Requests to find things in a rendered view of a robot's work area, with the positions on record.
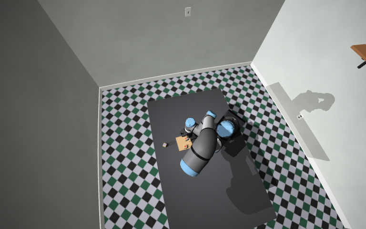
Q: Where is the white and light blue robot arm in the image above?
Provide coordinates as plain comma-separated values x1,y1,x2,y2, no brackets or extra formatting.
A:
180,110,239,177

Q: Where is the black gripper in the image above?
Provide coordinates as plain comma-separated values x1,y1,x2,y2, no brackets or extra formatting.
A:
179,128,193,141

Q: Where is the tan flat mat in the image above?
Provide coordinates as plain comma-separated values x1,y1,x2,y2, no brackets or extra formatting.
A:
176,136,192,151

